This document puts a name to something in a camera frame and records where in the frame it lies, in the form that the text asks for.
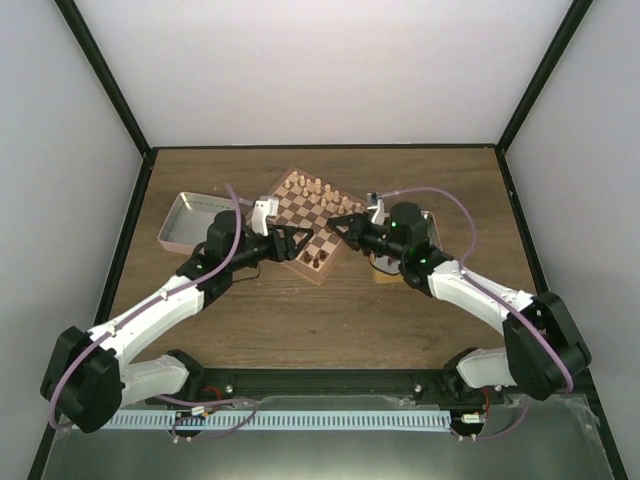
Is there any white slotted cable duct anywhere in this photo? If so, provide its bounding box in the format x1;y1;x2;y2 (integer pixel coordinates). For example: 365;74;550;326
103;410;451;432

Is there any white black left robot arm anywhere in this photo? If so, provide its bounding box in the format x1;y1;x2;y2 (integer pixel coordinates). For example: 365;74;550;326
40;210;313;433

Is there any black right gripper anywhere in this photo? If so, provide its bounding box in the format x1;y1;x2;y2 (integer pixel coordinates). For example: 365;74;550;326
328;212;407;261

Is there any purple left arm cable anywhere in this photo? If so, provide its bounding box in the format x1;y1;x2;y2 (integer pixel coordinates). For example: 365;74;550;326
47;183;256;431

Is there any pink tin box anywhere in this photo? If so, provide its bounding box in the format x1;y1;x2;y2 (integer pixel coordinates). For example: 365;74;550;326
157;192;233;255

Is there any gold tin box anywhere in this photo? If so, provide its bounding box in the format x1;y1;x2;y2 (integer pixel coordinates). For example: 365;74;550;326
370;209;435;285

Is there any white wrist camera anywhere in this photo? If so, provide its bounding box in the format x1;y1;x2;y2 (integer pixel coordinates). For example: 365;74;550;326
250;196;279;236
367;191;386;225

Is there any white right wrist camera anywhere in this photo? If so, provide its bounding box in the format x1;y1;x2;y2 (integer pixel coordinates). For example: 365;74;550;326
367;191;386;225

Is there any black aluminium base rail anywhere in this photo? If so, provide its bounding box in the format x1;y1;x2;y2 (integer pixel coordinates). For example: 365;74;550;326
144;367;591;407

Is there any wooden chess board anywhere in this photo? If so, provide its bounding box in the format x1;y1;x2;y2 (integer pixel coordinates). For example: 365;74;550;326
268;167;366;285

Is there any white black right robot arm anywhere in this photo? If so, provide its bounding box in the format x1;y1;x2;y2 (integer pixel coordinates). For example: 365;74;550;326
275;198;591;403

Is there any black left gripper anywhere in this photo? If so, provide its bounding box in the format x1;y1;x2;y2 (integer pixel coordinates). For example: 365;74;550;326
229;224;315;272

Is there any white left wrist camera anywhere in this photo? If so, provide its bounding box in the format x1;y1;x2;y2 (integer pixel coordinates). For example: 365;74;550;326
250;196;279;236

